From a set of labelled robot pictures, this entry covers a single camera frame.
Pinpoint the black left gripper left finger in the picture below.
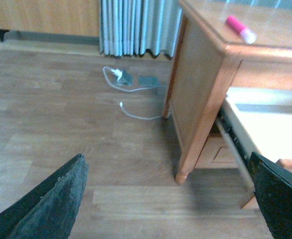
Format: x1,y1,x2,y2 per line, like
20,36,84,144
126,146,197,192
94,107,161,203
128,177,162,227
0,154,89,239

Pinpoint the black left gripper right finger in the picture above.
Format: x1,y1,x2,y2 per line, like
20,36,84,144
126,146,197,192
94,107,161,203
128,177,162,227
249,152,292,239

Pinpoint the wooden drawer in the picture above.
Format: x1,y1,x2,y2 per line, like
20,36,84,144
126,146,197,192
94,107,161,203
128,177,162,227
215,87,292,210
195,135,238,169

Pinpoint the pink marker with clear cap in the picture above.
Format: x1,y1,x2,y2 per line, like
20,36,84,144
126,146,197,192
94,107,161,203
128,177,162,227
225,15,257,44

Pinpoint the open metal floor socket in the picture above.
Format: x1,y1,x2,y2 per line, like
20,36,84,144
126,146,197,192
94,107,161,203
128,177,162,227
113,70,133,86

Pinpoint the white charger plug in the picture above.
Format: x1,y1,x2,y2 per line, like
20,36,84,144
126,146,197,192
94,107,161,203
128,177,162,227
111,69,123,79

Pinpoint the wooden nightstand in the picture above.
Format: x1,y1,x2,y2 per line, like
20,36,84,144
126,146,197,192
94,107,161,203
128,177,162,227
161,0,292,185

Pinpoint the black cabinet leg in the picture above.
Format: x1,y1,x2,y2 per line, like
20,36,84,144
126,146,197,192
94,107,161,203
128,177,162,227
0,29,9,42

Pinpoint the light wooden cabinet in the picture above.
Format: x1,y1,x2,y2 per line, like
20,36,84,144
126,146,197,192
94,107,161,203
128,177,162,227
0,0,100,37

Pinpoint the grey pleated curtain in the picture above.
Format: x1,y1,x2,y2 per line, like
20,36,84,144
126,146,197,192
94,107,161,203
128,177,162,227
100,0,292,59

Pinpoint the black drawer slide rail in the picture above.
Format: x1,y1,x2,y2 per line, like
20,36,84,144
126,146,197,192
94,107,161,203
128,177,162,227
217,111,249,162

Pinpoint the white charging cable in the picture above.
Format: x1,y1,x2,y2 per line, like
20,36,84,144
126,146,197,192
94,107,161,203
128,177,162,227
102,66,171,120

